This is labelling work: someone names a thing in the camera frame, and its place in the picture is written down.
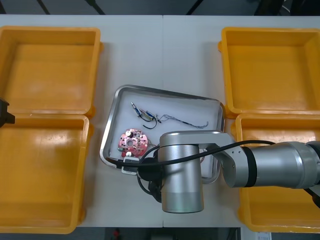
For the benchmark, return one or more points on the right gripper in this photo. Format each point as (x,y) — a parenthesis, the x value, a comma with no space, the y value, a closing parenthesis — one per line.
(150,170)

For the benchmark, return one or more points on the round red circuit board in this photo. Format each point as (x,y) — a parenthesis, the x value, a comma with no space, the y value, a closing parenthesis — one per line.
(131,142)

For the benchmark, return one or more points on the yellow-orange plastic bin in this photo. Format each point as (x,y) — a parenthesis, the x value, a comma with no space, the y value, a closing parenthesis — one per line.
(275,212)
(270,75)
(37,175)
(37,75)

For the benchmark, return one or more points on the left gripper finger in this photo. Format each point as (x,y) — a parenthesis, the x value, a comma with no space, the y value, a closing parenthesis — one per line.
(3,106)
(6,119)

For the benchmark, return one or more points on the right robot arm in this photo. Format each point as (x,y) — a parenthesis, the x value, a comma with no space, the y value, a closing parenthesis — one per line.
(182,175)

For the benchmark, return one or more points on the steel tray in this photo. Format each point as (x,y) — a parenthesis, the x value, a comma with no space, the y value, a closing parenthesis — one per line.
(109,122)

